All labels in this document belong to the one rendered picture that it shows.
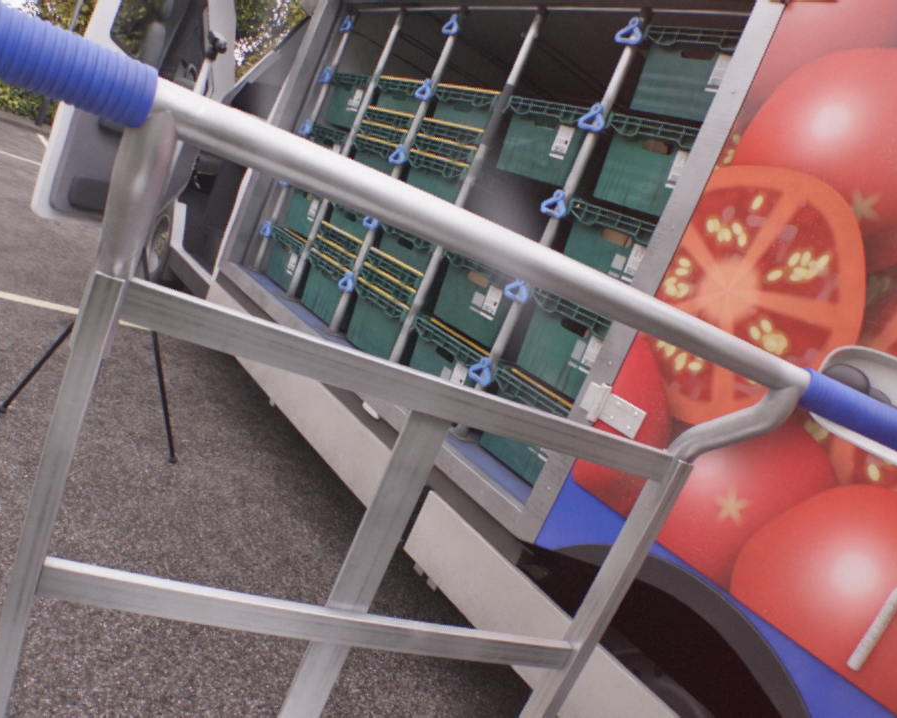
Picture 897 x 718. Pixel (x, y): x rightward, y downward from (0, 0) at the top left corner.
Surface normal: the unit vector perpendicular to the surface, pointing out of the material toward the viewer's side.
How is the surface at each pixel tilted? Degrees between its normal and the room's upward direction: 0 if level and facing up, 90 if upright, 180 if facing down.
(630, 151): 94
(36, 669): 0
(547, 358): 91
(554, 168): 98
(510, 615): 90
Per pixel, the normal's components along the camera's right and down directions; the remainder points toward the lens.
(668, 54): -0.76, -0.11
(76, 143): 0.86, 0.39
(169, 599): 0.32, 0.32
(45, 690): 0.39, -0.90
